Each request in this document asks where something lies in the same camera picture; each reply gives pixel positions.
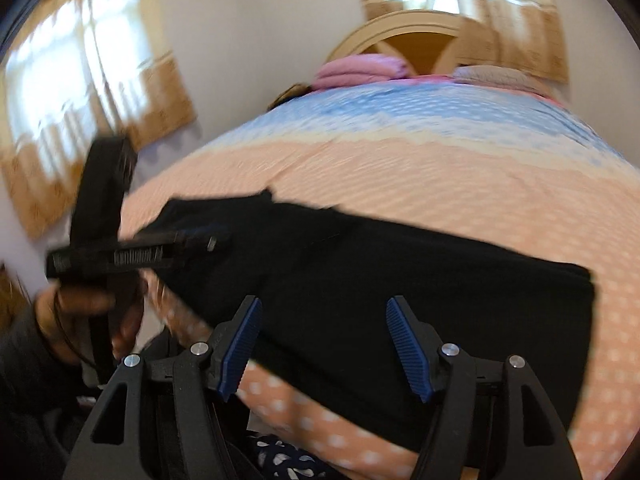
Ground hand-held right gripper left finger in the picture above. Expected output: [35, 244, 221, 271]
[62, 296, 263, 480]

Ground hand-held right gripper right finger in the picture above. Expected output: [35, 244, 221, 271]
[386, 296, 583, 480]

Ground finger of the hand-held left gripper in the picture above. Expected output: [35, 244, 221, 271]
[170, 225, 232, 261]

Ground black pants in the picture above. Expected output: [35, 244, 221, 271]
[135, 187, 598, 453]

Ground person's left hand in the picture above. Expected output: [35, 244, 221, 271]
[35, 272, 150, 365]

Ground beige side window curtain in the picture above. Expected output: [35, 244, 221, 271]
[0, 0, 198, 241]

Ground navy patterned clothing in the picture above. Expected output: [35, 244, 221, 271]
[250, 432, 341, 480]

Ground polka dot bedspread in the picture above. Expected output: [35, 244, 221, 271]
[117, 77, 640, 480]

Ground brown woven bag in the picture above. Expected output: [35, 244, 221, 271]
[267, 82, 313, 111]

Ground pink folded blanket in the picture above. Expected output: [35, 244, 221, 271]
[314, 55, 410, 90]

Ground striped pillow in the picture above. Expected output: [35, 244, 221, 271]
[452, 64, 543, 92]

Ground cream wooden headboard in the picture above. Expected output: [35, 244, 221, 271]
[325, 9, 501, 78]

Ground beige curtain with scalloped valance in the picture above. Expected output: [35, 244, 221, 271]
[352, 0, 571, 85]

